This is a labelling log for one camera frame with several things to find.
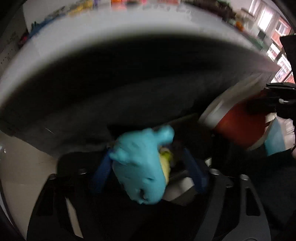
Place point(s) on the teal toy whale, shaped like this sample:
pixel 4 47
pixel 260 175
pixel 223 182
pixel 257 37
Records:
pixel 137 163

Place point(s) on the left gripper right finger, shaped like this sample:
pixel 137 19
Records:
pixel 196 172

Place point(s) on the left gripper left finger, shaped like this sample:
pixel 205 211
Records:
pixel 104 169

